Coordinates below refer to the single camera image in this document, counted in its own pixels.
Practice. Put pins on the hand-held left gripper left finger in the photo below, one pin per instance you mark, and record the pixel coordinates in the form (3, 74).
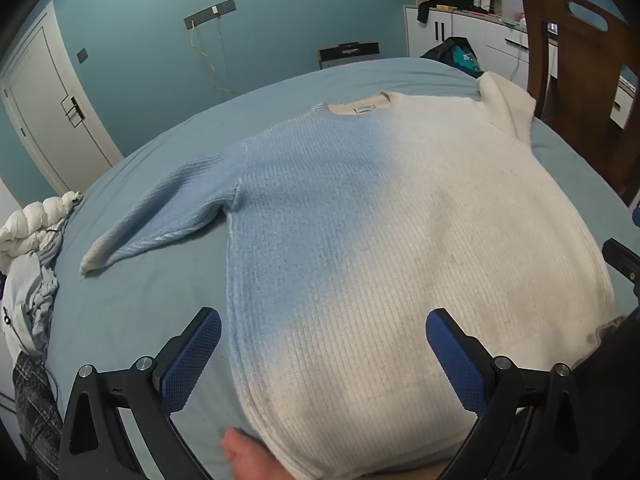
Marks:
(192, 360)

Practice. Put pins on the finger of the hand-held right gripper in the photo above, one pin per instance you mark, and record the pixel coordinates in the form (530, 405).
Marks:
(636, 216)
(625, 260)

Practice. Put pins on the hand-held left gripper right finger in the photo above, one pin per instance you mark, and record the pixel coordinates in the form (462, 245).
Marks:
(455, 360)

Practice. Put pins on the blue and white knit sweater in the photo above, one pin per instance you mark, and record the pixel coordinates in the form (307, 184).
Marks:
(350, 235)

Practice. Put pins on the grey blue clothes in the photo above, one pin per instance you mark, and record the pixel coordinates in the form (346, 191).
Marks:
(30, 300)

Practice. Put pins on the person's left hand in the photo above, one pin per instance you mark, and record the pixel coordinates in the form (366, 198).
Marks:
(245, 455)

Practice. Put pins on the bed with blue sheet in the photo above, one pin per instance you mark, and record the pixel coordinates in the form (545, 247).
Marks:
(150, 280)

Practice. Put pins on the brown wooden chair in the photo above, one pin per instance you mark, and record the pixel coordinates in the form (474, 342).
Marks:
(575, 85)

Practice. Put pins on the dark plaid cloth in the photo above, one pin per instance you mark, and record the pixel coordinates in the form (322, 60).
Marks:
(37, 410)

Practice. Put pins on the white puffy jacket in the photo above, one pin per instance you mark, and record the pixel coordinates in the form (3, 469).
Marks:
(35, 222)

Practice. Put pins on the black bag with teal cloth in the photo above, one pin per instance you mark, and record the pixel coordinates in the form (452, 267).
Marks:
(457, 55)

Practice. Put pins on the white low cabinet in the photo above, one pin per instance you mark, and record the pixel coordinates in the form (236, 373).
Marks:
(470, 35)

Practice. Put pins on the white door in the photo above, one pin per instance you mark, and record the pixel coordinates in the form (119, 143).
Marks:
(45, 110)

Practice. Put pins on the grey and black box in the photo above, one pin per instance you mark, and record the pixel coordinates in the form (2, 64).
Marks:
(350, 55)

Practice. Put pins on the dark wall switch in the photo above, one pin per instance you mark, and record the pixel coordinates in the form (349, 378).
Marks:
(82, 55)

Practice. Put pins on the grey wall socket strip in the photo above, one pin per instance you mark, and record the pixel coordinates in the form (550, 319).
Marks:
(210, 12)

